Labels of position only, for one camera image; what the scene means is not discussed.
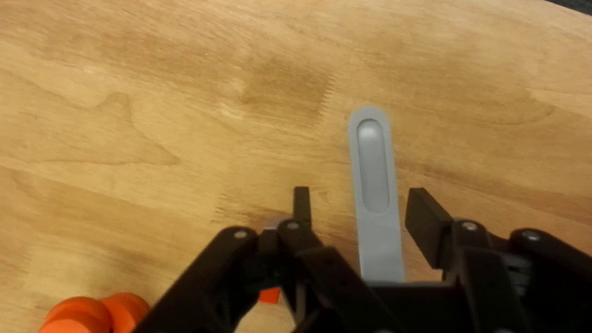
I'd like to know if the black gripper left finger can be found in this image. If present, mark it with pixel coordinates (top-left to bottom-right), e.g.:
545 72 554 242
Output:
292 187 312 225

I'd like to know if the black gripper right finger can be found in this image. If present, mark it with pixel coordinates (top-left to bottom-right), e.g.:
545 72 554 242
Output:
405 187 453 268

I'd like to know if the orange double disc block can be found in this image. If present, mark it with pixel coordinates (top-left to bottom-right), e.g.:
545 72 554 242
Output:
38 292 149 333

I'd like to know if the gray cup with handle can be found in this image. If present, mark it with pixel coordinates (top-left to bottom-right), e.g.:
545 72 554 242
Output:
347 107 405 285

